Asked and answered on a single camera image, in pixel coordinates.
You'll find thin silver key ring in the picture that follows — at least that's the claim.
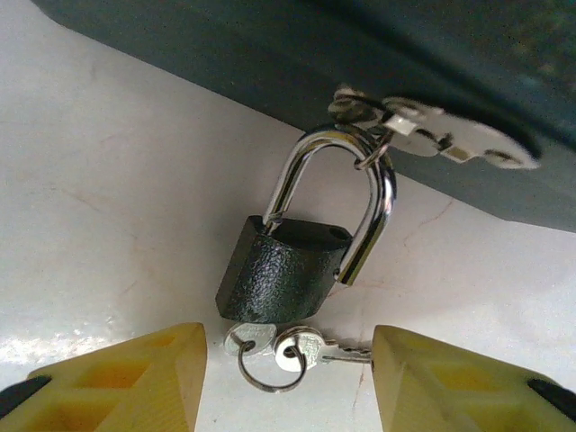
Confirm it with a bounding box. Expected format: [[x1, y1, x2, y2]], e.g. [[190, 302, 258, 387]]
[[236, 338, 309, 394]]

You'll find black padlock with chrome shackle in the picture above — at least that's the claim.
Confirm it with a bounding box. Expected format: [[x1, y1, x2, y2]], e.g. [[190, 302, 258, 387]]
[[214, 124, 399, 326]]

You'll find small silver key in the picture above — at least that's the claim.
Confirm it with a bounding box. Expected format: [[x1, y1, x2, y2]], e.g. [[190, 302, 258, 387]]
[[273, 327, 374, 374], [223, 320, 277, 357]]

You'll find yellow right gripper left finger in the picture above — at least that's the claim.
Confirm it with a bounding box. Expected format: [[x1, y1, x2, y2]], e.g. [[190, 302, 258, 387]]
[[0, 320, 209, 432]]

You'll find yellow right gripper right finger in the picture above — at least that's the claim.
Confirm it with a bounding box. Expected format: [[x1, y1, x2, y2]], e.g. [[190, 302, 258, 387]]
[[370, 323, 576, 432]]

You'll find silver tin box latch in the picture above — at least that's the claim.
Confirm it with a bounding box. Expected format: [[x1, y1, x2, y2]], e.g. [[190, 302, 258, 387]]
[[327, 83, 543, 173]]

